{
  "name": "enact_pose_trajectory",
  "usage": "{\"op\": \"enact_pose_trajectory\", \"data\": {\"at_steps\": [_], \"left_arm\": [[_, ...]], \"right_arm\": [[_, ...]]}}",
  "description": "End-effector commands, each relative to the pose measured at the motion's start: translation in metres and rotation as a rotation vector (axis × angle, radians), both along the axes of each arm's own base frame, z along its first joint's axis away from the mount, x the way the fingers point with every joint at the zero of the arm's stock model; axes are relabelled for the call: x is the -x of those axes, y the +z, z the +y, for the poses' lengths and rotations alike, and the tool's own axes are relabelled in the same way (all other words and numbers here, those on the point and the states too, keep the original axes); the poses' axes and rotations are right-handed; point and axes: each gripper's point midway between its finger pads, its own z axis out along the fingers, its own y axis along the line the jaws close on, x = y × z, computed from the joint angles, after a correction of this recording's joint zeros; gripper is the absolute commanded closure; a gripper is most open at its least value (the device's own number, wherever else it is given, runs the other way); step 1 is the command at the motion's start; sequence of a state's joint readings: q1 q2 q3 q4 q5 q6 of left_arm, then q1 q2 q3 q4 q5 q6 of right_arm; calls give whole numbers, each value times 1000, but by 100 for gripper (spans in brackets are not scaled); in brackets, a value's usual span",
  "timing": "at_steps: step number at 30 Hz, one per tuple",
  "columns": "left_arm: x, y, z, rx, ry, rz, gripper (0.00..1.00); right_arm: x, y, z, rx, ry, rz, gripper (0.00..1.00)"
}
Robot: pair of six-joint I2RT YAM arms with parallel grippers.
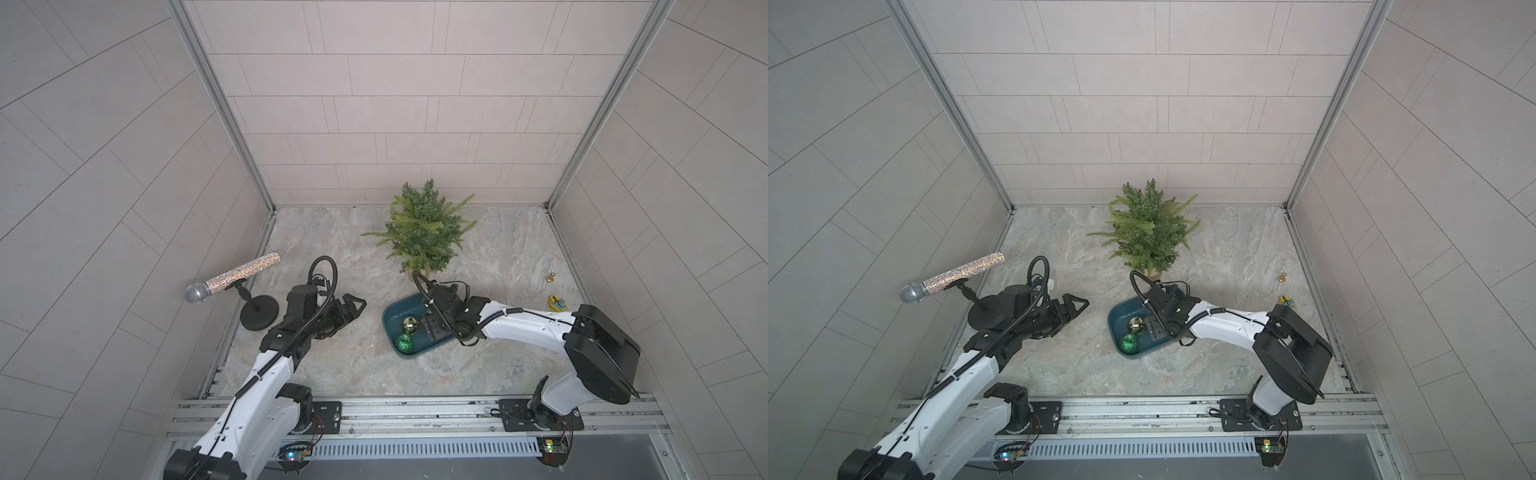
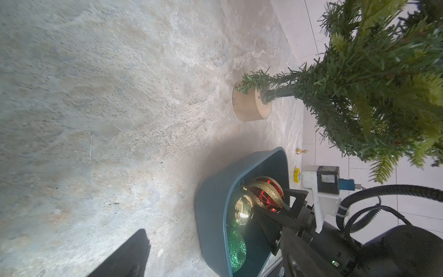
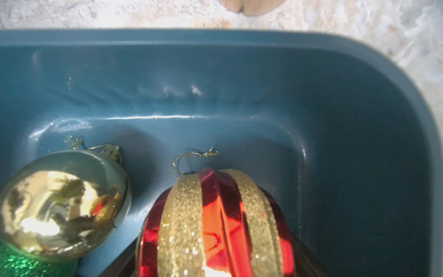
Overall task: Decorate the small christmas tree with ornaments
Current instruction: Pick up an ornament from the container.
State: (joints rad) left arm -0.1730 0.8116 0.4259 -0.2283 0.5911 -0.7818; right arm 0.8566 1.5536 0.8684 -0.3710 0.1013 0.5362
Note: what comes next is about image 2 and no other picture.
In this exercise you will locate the small yellow toy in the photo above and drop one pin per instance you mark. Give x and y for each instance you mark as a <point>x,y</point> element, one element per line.
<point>297,175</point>

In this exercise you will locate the green glitter ball ornament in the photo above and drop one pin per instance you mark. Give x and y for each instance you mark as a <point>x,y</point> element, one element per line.
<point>237,249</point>

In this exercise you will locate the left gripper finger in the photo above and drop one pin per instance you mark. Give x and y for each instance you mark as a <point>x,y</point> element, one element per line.
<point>129,260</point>

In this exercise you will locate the teal plastic tray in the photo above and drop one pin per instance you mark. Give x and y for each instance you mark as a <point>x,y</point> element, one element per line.
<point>214,206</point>

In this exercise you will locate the red gold striped ornament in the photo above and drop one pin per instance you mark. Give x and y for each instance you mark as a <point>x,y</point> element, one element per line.
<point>267,193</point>

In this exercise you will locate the small gold ball ornament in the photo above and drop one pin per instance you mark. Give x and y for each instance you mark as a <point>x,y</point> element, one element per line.
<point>243,210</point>

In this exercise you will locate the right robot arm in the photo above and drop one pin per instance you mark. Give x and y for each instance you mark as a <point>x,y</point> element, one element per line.
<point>403,251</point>

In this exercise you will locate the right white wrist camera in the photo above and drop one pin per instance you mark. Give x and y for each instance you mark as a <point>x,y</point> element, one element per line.
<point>325,184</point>

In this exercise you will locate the small green christmas tree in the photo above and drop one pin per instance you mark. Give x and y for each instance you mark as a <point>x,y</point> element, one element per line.
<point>378,91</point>

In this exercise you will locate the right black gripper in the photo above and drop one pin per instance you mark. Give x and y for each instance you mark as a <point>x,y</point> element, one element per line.
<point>305,253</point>

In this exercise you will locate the small gold bell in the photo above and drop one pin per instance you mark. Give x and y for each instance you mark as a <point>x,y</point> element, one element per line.
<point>300,151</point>

